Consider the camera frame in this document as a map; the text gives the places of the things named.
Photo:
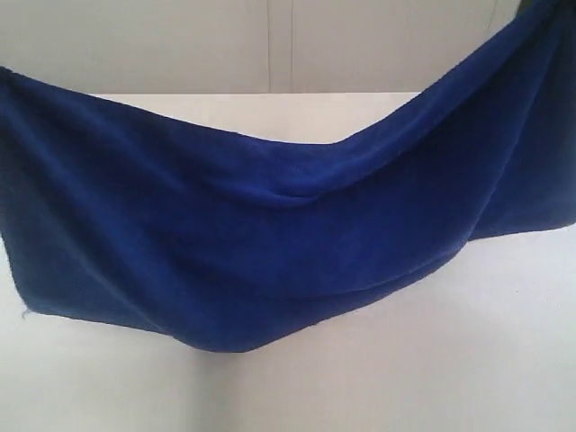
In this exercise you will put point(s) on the blue towel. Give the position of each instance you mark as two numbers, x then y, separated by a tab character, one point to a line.
226	242

